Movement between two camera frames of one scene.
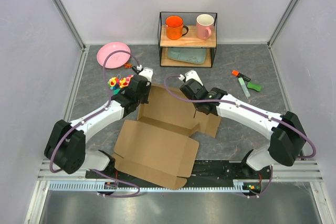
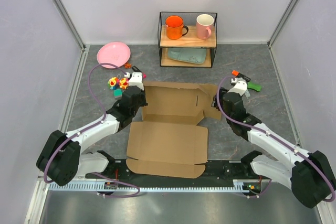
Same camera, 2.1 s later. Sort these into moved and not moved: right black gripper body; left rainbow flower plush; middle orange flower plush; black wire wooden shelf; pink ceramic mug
Moved: right black gripper body
Not moved: left rainbow flower plush; black wire wooden shelf; middle orange flower plush; pink ceramic mug
